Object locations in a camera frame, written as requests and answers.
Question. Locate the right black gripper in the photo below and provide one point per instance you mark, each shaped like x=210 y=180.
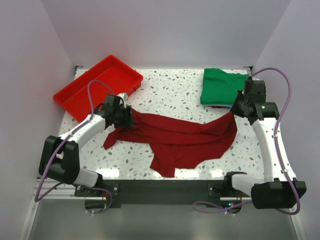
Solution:
x=234 y=109

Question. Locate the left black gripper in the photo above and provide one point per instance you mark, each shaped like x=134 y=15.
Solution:
x=128 y=118

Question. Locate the dark red polo shirt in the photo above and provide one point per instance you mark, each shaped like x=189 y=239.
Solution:
x=176 y=143

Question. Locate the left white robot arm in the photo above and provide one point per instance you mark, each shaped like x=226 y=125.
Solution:
x=60 y=159

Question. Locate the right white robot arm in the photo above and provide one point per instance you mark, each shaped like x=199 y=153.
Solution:
x=279 y=188

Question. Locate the folded light blue shirt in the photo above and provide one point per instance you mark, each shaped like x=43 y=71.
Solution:
x=210 y=105

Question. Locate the folded dark red shirt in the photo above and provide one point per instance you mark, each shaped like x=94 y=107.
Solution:
x=219 y=107

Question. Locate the red plastic tray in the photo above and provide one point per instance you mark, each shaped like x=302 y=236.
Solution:
x=111 y=76

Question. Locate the folded green t shirt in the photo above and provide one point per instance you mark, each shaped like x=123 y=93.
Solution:
x=220 y=87

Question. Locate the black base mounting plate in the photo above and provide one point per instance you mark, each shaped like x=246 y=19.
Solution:
x=157 y=192

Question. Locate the aluminium frame rail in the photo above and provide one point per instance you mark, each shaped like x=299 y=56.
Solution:
x=52 y=189

